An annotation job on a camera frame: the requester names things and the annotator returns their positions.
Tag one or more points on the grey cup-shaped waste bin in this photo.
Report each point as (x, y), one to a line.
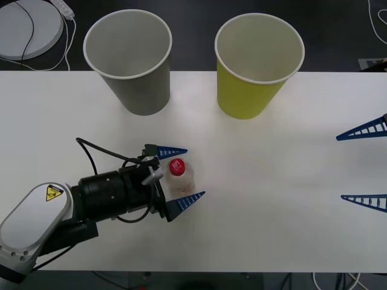
(142, 93)

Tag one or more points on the round pale grey disc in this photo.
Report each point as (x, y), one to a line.
(12, 27)

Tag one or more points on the silver-grey and black left arm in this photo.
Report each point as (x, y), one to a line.
(30, 217)

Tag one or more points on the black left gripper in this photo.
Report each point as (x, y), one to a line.
(142, 193)

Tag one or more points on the grey marker board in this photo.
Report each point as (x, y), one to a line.
(370, 64)

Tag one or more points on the yellow-green cup-shaped waste bin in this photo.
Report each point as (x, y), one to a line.
(245, 99)

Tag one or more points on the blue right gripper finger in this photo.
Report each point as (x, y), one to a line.
(347, 136)
(350, 198)

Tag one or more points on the clear bottle with red cap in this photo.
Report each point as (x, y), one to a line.
(181, 181)

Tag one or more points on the white power strip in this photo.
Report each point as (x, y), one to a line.
(65, 7)

